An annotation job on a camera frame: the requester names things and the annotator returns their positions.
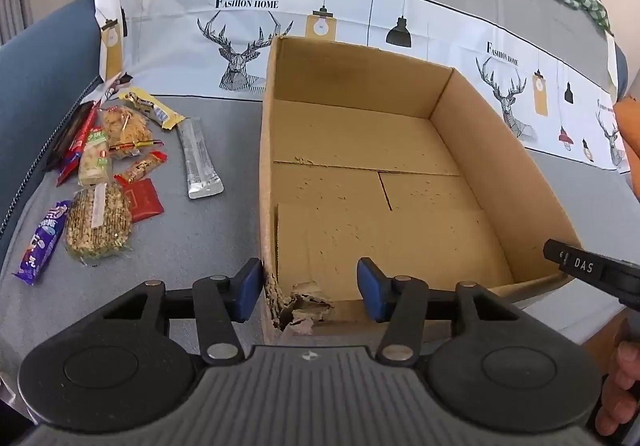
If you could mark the cardboard box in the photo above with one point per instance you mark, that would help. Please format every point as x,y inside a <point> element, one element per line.
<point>350,150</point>

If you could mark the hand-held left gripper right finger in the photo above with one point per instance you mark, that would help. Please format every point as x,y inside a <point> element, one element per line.
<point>372,293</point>

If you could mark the dark snack packet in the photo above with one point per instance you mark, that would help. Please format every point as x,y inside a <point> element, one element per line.
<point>62,135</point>

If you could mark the green label pastry packet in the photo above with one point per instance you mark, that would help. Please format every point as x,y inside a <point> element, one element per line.
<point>93,160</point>

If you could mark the small white dark packet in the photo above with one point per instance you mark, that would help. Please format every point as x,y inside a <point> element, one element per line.
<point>114,84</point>

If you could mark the grey deer printed cloth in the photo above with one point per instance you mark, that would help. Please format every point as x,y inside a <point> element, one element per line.
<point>240,25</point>

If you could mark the red square packet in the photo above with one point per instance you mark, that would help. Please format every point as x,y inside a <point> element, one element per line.
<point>142,200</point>

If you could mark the round seed cake packet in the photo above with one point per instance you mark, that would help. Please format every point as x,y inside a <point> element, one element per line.
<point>97,221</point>

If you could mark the clear bag of yellow chips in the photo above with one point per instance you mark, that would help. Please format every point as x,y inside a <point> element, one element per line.
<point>125,128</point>

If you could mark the yellow candy bar packet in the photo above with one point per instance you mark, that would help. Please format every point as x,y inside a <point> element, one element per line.
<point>155,110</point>

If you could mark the purple chocolate bar packet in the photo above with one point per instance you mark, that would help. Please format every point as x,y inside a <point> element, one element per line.
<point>42,241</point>

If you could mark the person's right hand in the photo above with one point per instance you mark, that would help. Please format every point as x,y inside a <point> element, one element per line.
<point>622,386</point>

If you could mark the small orange snack bar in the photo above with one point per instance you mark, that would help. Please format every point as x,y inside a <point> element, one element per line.
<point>145,164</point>

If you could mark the silver stick packet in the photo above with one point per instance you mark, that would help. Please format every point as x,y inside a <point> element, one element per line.
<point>197,158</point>

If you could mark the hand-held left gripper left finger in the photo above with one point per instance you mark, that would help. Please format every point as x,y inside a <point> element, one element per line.
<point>248,288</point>

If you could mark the orange cushion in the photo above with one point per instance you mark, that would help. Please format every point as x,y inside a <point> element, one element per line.
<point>630,135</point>

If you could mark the long red snack packet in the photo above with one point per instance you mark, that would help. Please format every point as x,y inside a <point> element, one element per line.
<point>75,145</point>

